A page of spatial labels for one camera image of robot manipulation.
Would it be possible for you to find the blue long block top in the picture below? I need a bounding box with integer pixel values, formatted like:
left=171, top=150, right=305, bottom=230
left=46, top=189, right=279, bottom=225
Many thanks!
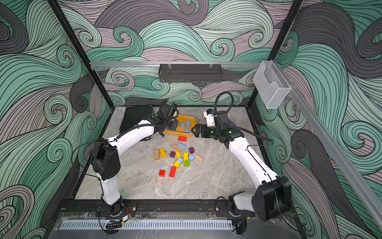
left=177, top=142, right=187, bottom=150

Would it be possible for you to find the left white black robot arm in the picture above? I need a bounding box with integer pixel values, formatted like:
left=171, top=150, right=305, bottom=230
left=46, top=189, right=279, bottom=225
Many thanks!
left=91, top=115, right=179, bottom=217

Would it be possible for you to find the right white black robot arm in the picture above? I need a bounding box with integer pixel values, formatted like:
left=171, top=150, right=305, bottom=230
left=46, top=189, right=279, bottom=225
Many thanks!
left=191, top=124, right=292, bottom=222

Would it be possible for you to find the yellow plastic basket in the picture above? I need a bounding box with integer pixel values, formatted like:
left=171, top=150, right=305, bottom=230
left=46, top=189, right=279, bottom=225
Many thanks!
left=164, top=115, right=197, bottom=137

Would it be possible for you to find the red flat block top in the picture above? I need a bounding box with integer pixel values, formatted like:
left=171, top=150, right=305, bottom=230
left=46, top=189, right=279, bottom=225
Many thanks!
left=178, top=136, right=188, bottom=142

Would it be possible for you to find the natural wood block top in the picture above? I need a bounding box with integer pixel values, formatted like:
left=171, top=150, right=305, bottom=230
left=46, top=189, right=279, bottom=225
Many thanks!
left=172, top=144, right=183, bottom=152

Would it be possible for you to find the yellow long block centre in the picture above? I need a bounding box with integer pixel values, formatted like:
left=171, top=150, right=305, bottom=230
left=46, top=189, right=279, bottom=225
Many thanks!
left=183, top=152, right=189, bottom=162

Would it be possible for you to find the natural wood long block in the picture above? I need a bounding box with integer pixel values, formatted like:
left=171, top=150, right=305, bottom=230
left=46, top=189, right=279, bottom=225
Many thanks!
left=193, top=153, right=204, bottom=162

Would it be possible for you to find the yellow block left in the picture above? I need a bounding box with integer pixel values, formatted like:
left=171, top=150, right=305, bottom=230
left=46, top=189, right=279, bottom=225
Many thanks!
left=160, top=148, right=167, bottom=158

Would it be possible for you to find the natural wood block left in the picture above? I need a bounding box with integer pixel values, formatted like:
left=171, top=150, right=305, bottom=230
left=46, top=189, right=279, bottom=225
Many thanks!
left=154, top=149, right=161, bottom=160

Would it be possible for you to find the black hard case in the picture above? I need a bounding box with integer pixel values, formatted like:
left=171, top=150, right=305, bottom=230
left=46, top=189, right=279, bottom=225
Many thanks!
left=120, top=106, right=153, bottom=133

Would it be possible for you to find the red long block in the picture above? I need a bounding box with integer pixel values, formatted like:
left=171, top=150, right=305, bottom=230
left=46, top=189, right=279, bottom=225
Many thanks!
left=169, top=166, right=177, bottom=178

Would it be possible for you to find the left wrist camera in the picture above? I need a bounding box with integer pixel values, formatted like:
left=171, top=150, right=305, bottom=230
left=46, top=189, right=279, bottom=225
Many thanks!
left=161, top=104, right=178, bottom=119

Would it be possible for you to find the black wall shelf tray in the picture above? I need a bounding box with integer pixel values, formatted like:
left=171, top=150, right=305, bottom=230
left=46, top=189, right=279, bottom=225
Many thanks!
left=158, top=64, right=223, bottom=83

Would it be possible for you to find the clear acrylic wall holder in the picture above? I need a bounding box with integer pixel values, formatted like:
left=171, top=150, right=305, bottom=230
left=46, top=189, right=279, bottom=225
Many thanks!
left=253, top=61, right=291, bottom=109

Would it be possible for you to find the white slotted cable duct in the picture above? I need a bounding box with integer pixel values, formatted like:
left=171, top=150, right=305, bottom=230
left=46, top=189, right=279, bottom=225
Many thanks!
left=59, top=219, right=233, bottom=231

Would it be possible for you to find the black front rail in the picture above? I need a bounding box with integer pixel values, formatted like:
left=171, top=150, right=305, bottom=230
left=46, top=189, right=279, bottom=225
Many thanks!
left=56, top=199, right=299, bottom=218

